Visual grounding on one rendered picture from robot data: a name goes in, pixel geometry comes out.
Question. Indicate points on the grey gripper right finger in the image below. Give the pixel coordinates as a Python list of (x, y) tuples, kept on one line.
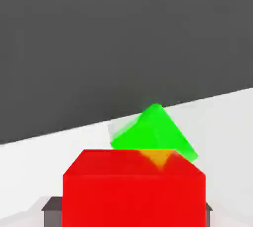
[(208, 218)]

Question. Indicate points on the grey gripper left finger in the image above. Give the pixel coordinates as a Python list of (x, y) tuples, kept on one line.
[(53, 214)]

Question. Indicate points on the small red cube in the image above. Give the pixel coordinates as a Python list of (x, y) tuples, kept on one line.
[(134, 195)]

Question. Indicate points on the small green cube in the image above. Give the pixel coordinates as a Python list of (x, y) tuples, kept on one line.
[(156, 132)]

